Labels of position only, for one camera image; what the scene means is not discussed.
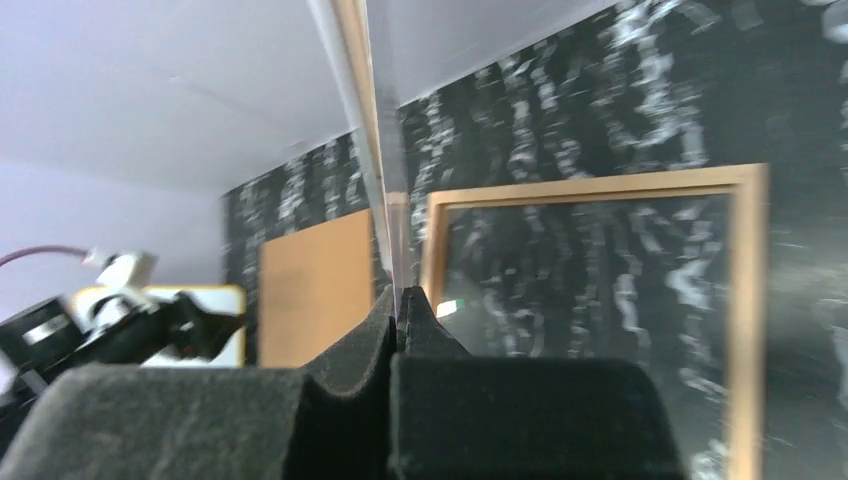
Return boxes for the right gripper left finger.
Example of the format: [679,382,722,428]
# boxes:
[1,291,395,479]

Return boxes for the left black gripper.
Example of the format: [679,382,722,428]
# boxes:
[1,295,240,398]

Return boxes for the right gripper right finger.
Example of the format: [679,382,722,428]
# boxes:
[390,286,686,479]

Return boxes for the brown cardboard backing board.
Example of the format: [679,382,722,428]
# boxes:
[257,210,374,368]

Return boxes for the wooden picture frame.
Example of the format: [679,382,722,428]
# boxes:
[420,163,769,480]

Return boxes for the plant photo print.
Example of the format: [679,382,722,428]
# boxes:
[307,0,416,310]

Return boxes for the whiteboard with red writing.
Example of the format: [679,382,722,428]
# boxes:
[69,285,247,369]

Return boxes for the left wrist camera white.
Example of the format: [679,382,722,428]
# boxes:
[82,248,159,313]

